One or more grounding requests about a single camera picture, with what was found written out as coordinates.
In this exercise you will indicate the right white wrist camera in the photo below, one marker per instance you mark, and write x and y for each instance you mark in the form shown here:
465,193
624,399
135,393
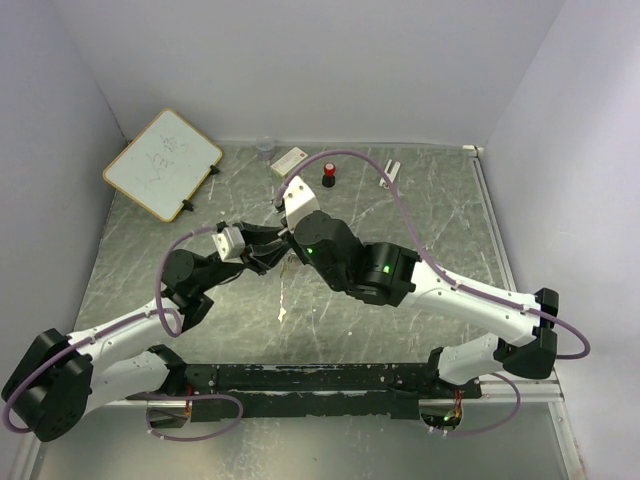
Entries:
297,202

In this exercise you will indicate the silver keys bunch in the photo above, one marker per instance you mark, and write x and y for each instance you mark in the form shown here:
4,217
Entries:
289,265

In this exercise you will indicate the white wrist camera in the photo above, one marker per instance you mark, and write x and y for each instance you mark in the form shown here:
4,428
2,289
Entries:
297,202
229,243

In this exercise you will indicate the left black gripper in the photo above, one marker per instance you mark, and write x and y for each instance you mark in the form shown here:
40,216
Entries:
255,235

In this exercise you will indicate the red black stamp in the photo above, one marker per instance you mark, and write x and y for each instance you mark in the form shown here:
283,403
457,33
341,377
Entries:
329,171

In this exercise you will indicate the clear plastic cup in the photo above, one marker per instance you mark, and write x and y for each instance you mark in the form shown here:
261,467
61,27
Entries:
266,147

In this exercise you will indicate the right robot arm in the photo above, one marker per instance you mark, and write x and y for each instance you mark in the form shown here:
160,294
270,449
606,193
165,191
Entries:
517,340

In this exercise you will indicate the white corner bracket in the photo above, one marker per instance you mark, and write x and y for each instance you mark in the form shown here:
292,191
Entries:
473,148

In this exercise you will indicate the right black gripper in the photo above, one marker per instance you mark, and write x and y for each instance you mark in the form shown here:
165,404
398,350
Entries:
287,236

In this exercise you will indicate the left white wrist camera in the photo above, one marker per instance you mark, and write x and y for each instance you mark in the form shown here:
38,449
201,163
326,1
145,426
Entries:
229,243

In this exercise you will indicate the small whiteboard with yellow frame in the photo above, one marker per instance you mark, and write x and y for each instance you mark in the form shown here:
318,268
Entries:
164,165

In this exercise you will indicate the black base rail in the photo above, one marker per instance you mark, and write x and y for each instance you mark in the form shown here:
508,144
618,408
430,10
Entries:
321,390

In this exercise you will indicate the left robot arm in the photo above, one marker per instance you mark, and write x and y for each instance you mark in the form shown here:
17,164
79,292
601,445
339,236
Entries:
63,377

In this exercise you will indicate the white plastic clip tool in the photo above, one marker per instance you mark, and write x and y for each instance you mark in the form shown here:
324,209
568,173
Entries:
391,172

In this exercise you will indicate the green white small box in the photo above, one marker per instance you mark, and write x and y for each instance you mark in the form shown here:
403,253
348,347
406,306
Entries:
288,162

